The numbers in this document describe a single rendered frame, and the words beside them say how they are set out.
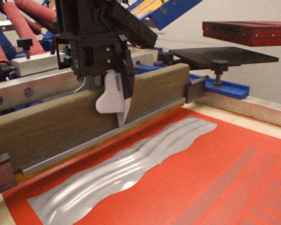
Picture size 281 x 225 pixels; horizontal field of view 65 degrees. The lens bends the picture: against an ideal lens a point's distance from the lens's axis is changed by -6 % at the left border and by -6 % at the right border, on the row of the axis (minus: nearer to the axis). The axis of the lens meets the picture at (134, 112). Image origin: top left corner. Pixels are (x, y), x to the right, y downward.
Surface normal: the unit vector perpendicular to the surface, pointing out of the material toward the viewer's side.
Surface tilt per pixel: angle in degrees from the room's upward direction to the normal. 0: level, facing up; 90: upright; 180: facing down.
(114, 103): 82
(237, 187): 0
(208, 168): 0
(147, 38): 88
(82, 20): 90
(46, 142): 90
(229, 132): 0
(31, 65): 90
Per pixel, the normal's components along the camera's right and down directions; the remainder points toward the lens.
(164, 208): -0.04, -0.91
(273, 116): -0.73, 0.30
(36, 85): 0.69, 0.28
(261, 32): 0.24, 0.39
